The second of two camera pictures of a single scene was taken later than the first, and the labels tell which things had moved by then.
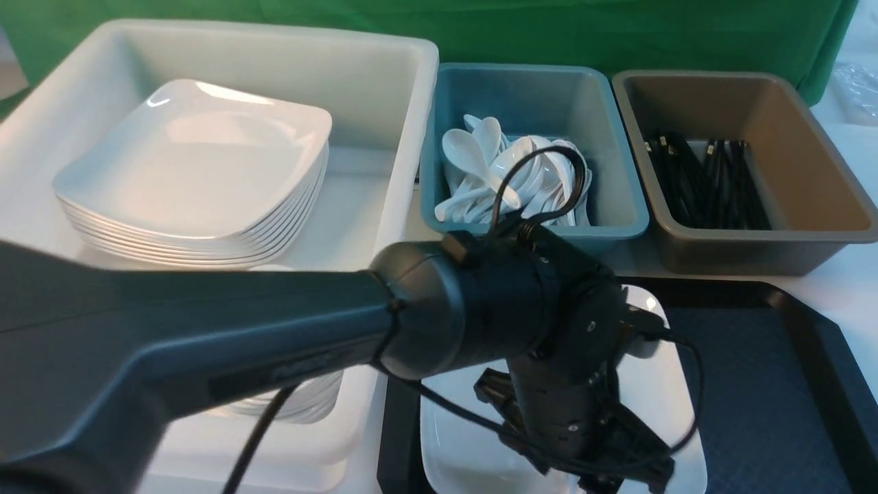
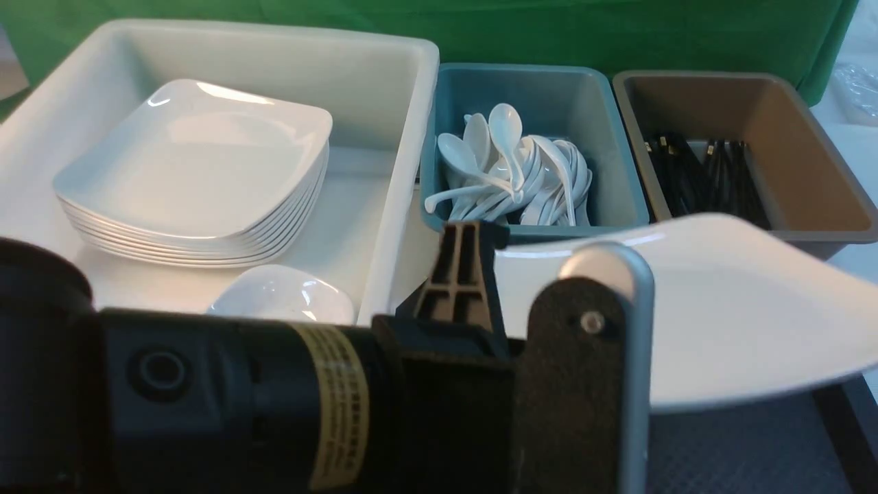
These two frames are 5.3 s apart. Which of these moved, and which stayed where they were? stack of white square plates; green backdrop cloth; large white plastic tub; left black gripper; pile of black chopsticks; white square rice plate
Moved: white square rice plate; left black gripper
Stayed: large white plastic tub; green backdrop cloth; stack of white square plates; pile of black chopsticks
